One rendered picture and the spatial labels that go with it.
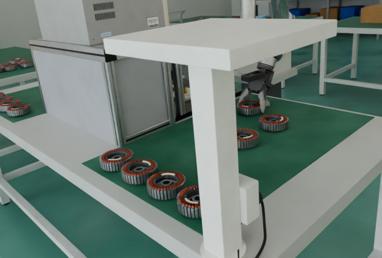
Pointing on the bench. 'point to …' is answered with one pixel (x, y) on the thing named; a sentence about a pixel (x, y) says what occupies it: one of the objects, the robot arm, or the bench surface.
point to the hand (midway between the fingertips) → (249, 109)
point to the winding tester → (101, 12)
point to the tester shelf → (74, 50)
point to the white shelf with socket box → (221, 107)
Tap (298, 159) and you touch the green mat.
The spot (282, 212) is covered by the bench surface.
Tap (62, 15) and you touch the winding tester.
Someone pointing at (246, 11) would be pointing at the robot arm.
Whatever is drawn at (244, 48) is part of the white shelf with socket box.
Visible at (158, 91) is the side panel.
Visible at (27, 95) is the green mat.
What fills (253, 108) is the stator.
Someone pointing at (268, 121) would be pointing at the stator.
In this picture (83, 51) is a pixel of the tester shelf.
